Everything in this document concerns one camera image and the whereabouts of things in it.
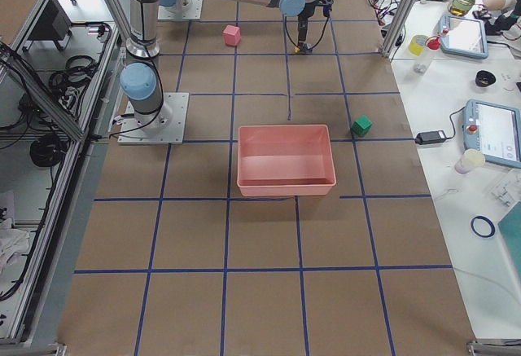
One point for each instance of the black bowl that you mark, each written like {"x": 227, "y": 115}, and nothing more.
{"x": 484, "y": 78}

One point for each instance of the pink cube centre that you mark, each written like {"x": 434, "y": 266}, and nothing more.
{"x": 231, "y": 35}

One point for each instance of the red cap squeeze bottle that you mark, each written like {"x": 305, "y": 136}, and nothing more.
{"x": 429, "y": 52}

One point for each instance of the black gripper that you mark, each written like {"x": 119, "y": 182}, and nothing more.
{"x": 306, "y": 9}

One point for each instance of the green cube table edge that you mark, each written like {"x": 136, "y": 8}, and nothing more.
{"x": 361, "y": 126}

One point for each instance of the black power adapter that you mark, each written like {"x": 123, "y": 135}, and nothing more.
{"x": 430, "y": 137}

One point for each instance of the white plastic cup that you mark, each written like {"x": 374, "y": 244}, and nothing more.
{"x": 470, "y": 159}

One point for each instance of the yellow tape roll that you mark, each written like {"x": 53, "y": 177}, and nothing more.
{"x": 417, "y": 44}

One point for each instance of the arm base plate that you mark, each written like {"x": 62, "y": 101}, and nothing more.
{"x": 179, "y": 10}
{"x": 168, "y": 127}

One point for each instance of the teach pendant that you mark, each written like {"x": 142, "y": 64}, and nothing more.
{"x": 463, "y": 36}
{"x": 494, "y": 130}

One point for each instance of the pink plastic bin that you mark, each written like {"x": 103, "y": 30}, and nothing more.
{"x": 285, "y": 160}

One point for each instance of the teach pendant near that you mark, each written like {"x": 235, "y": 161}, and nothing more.
{"x": 494, "y": 130}

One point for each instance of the teach pendant far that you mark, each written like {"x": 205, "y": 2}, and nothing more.
{"x": 463, "y": 36}

